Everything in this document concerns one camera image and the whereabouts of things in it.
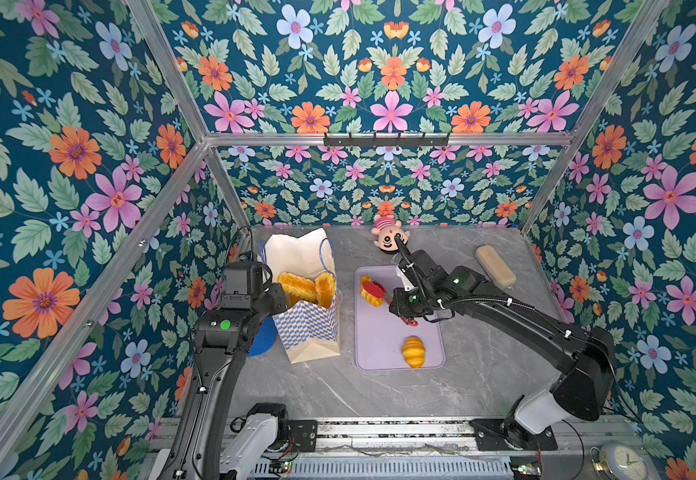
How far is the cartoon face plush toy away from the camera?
3.58ft

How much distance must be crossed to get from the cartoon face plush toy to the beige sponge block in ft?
0.93

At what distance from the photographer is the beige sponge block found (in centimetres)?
103
